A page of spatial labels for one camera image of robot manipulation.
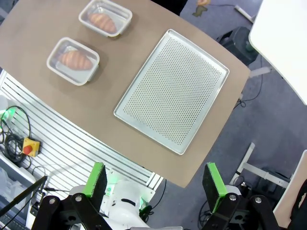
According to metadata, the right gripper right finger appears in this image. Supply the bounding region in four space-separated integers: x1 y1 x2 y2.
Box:
202 162 282 230

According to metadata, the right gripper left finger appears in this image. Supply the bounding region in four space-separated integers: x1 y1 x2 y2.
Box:
31 162 113 230

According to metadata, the golden croissant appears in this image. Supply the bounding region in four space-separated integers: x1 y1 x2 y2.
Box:
58 50 94 71
88 12 118 34

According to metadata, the translucent plastic clip lid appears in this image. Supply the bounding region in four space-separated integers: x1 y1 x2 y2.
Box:
78 0 133 37
46 36 101 86

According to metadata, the aluminium profile robot base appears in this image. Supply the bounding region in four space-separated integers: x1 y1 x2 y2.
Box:
0 69 164 193

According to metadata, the square steel container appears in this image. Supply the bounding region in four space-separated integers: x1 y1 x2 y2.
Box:
78 0 133 39
46 36 101 87

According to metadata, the black slanted rod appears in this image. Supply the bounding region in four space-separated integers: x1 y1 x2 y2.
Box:
0 175 48 218

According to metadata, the yellow emergency stop box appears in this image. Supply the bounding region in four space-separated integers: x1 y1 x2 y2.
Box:
22 137 41 158

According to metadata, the perforated metal baking tray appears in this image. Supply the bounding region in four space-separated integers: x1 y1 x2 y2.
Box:
113 28 230 157

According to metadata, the black floor stool base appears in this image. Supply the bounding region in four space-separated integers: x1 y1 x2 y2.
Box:
215 25 260 66

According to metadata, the large white table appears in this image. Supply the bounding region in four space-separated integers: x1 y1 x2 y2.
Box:
248 0 307 106

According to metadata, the white table leg frame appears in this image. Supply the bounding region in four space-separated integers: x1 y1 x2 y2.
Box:
229 142 296 190

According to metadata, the black cable tangle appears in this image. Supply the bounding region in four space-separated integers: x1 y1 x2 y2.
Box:
0 105 32 170

